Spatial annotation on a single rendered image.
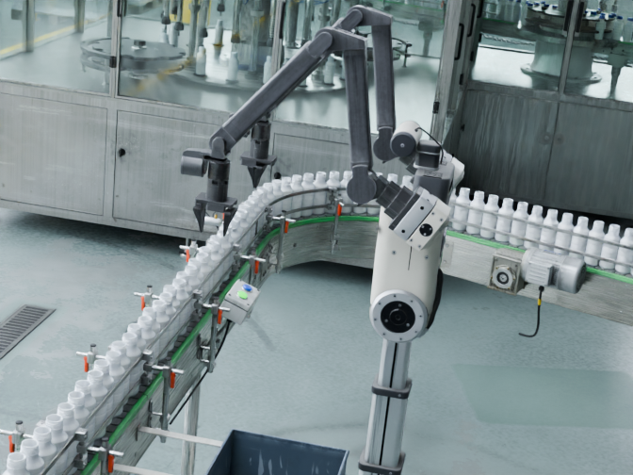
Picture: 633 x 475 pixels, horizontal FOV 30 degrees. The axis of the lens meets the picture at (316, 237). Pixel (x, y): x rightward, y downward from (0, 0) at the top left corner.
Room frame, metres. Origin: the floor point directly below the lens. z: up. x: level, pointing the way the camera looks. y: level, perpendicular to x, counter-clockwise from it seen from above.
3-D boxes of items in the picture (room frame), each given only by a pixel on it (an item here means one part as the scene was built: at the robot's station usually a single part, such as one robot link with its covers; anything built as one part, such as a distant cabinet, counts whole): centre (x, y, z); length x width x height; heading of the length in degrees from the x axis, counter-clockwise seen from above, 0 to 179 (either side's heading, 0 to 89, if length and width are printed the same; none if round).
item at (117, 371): (2.65, 0.47, 1.08); 0.06 x 0.06 x 0.17
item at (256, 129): (3.42, 0.20, 1.57); 0.07 x 0.06 x 0.07; 83
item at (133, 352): (2.77, 0.45, 1.08); 0.06 x 0.06 x 0.17
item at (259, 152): (3.42, 0.20, 1.51); 0.10 x 0.07 x 0.07; 81
